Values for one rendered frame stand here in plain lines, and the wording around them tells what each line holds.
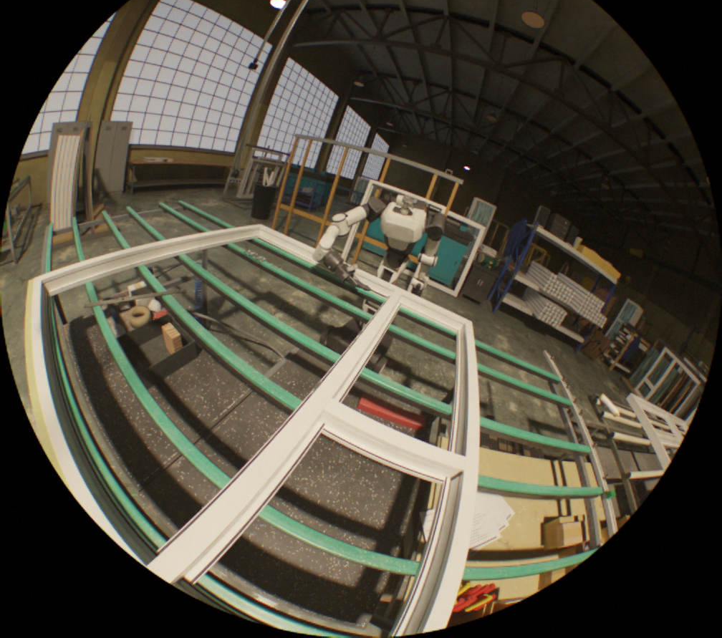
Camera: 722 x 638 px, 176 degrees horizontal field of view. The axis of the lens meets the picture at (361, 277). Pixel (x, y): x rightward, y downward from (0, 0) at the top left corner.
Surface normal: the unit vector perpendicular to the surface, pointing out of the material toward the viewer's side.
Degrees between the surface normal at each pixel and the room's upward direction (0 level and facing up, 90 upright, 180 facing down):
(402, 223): 77
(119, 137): 90
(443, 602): 0
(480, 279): 90
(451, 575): 0
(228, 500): 0
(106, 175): 90
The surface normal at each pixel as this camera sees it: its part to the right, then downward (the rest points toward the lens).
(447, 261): -0.34, 0.27
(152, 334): 0.89, 0.40
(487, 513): 0.31, -0.87
